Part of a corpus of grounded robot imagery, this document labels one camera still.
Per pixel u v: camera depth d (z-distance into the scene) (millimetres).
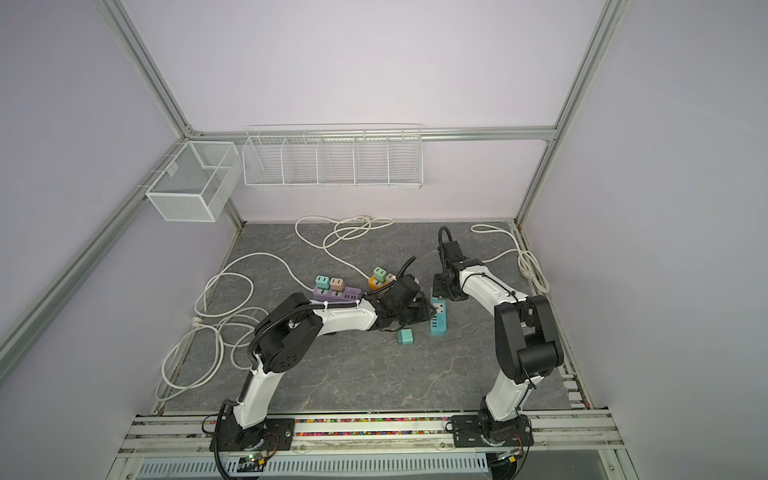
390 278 962
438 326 897
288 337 526
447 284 683
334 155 990
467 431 737
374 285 993
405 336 881
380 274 964
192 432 754
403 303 763
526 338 477
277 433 738
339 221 1204
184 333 930
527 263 1085
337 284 940
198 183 990
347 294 964
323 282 948
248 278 1024
